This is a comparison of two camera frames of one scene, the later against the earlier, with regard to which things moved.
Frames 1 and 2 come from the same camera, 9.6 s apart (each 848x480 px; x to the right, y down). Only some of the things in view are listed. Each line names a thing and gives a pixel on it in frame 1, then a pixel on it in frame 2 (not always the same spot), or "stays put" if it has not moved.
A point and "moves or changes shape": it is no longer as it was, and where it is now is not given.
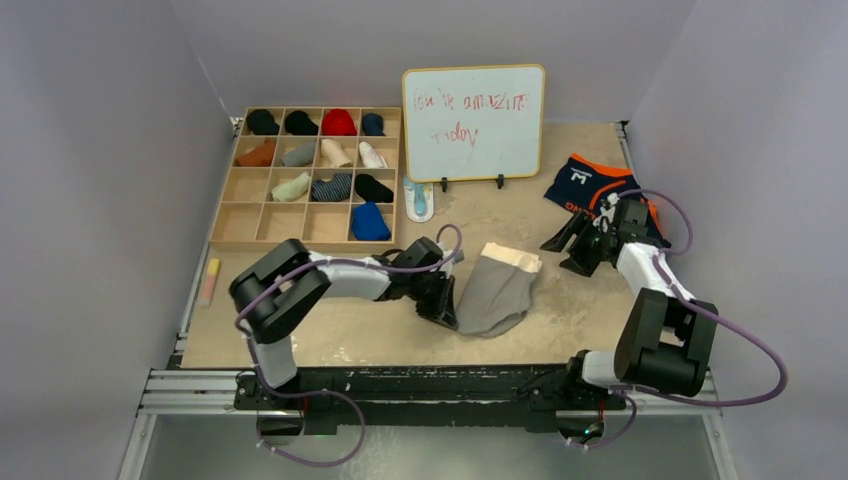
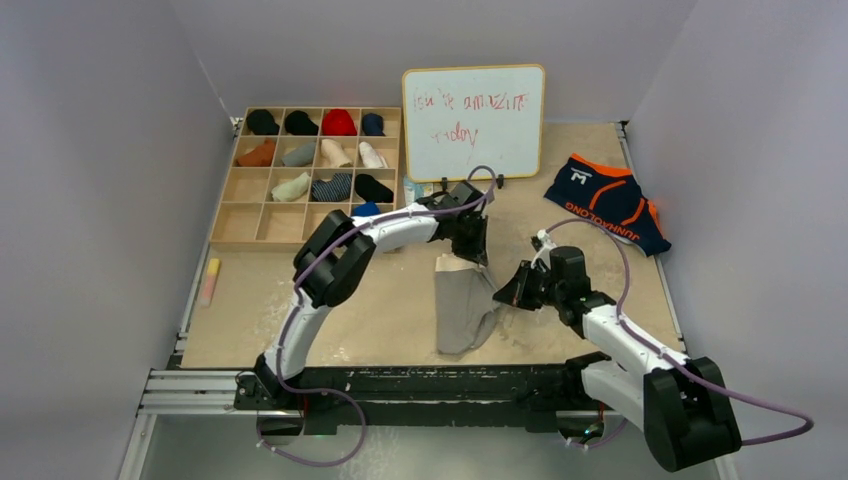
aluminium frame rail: x=166 y=391 stays put
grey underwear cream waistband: x=497 y=292 moves or changes shape
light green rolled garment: x=291 y=188 stays put
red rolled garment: x=338 y=122 stays put
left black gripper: x=441 y=309 to x=475 y=250
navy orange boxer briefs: x=583 y=186 stays put
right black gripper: x=578 y=225 to x=515 y=292
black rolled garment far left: x=261 y=122 stays put
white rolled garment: x=370 y=158 stays put
